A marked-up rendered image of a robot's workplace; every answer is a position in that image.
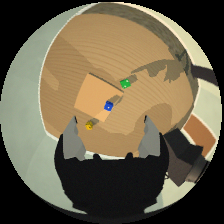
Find yellow die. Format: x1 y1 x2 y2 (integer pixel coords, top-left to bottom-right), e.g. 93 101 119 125
85 122 93 130

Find green die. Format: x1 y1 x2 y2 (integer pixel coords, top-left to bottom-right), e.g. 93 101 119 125
120 79 131 89

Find blue die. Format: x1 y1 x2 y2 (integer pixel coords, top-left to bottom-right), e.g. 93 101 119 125
104 101 113 111

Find tan flat mat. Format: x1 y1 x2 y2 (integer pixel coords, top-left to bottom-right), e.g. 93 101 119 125
74 74 123 122

